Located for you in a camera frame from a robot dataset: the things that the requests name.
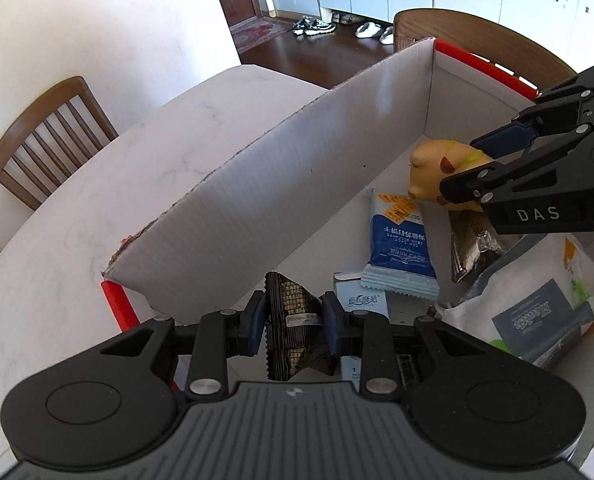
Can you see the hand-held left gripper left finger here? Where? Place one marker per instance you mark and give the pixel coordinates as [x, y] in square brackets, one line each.
[257, 321]

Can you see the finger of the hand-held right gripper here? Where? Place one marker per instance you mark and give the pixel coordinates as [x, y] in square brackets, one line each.
[502, 141]
[537, 200]

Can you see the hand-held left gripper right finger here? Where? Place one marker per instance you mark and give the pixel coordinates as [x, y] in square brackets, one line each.
[332, 325]

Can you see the black snack packet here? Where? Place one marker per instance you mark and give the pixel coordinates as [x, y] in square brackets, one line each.
[297, 325]

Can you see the light blue carton box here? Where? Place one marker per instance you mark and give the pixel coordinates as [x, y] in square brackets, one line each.
[362, 302]

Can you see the yellow spotted toy animal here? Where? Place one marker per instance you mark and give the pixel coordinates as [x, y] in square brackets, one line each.
[434, 170]

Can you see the silver printed foil packet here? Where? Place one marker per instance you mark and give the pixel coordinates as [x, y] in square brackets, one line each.
[472, 250]

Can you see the blue snack packet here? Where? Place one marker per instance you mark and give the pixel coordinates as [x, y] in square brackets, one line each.
[399, 245]

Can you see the white grey tissue pack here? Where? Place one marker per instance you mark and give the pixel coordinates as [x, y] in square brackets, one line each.
[532, 305]

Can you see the red cardboard box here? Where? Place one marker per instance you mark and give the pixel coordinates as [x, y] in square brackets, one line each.
[302, 185]

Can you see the wooden curved chair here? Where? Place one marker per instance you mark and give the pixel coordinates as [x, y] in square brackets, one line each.
[482, 35]

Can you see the pair of white slippers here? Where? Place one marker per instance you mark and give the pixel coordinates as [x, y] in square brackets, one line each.
[374, 32]

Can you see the pair of dark sneakers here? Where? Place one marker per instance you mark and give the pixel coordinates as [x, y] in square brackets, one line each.
[312, 26]

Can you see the red patterned rug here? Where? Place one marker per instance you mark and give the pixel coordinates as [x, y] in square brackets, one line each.
[259, 32]

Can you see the wooden slatted chair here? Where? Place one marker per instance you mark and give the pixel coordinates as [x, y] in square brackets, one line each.
[42, 145]

